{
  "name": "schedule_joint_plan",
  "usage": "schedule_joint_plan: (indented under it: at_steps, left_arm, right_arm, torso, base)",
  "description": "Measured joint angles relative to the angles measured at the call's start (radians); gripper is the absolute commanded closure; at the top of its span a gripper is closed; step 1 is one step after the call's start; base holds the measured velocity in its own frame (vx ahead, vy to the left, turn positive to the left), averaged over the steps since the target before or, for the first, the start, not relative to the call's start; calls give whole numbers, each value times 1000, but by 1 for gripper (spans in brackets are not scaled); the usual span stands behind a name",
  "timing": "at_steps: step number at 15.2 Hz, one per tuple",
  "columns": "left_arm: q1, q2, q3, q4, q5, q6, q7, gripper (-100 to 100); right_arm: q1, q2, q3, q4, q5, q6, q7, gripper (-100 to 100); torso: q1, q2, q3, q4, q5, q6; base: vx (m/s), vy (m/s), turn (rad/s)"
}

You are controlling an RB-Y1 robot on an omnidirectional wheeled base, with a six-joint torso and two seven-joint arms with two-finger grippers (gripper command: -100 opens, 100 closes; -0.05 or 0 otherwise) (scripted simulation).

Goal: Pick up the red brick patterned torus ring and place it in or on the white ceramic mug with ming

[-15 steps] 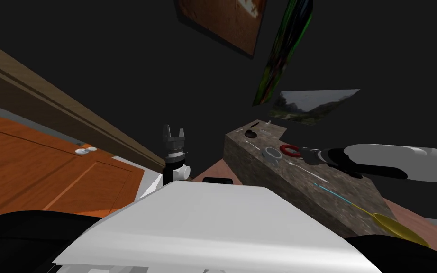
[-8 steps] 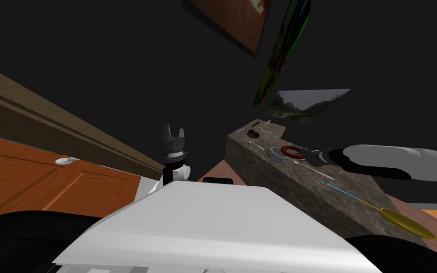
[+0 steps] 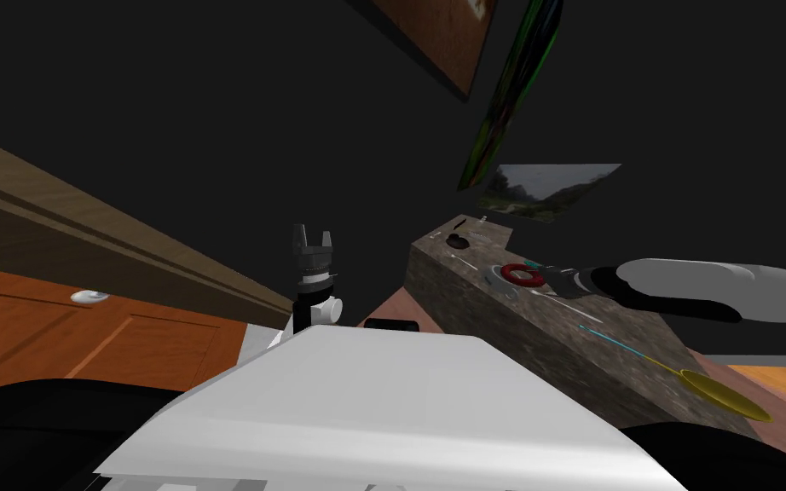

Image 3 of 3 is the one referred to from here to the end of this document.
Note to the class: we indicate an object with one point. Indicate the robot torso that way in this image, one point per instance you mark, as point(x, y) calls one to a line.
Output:
point(379, 402)

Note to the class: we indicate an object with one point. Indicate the white round door knob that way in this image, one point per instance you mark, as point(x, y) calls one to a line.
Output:
point(89, 296)

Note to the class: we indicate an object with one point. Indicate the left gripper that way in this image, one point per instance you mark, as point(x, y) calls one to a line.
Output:
point(313, 259)

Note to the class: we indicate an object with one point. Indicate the orange-brown wooden door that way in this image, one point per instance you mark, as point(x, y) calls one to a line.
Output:
point(38, 341)

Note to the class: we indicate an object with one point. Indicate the dark small bowl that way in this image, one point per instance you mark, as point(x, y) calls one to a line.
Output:
point(458, 241)

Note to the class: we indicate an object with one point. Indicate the mottled grey-brown stone table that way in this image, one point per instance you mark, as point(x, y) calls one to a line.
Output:
point(570, 341)

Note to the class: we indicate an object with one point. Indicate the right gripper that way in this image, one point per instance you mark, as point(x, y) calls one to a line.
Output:
point(569, 282)

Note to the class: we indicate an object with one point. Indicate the brown framed wall picture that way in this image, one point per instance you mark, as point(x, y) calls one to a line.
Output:
point(444, 34)

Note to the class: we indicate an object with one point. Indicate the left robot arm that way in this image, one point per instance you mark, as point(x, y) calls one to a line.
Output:
point(310, 312)

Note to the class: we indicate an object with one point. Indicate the grey round dish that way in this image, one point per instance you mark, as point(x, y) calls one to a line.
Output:
point(497, 281)

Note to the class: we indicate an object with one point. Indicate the long white thin stick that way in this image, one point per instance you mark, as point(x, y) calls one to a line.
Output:
point(570, 307)

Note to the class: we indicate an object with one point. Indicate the short white thin stick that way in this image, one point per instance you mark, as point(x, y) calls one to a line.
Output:
point(464, 261)

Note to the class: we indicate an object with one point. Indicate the green wall picture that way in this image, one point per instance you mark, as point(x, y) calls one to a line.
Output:
point(512, 88)

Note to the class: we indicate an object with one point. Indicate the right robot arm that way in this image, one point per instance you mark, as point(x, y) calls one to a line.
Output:
point(707, 281)

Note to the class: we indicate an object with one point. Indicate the black pen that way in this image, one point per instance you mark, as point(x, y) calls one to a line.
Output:
point(459, 224)

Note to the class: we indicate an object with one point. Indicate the landscape wall picture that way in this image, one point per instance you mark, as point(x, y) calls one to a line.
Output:
point(543, 191)

